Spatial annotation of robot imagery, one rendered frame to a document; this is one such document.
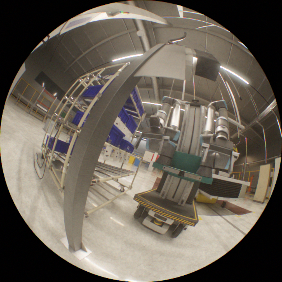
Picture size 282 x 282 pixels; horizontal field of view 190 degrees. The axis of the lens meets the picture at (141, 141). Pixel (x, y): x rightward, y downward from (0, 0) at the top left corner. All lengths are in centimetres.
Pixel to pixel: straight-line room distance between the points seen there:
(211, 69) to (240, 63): 1014
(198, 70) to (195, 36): 900
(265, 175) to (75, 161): 648
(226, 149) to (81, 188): 56
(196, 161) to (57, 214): 143
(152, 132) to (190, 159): 67
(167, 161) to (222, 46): 996
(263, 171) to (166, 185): 600
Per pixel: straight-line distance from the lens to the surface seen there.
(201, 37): 969
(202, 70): 71
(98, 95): 78
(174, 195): 114
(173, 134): 68
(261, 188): 632
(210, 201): 302
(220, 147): 44
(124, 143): 110
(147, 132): 49
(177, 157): 104
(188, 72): 45
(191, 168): 102
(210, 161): 90
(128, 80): 31
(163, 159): 90
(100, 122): 23
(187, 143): 117
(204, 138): 67
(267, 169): 635
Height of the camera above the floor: 70
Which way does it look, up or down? 12 degrees up
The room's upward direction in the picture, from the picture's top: 21 degrees clockwise
